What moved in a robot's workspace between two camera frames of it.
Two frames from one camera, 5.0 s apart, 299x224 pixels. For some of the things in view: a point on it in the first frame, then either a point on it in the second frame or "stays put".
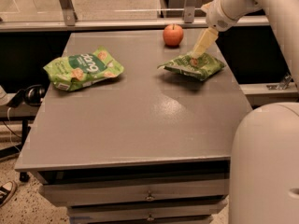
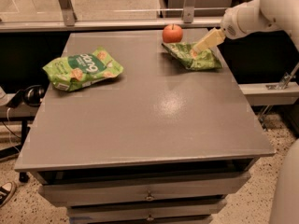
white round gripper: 219,15 to 234,22
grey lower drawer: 153,214 stays put
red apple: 173,35 stays put
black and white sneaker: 6,190 stays put
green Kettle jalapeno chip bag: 198,65 to 208,59
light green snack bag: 73,71 stays put
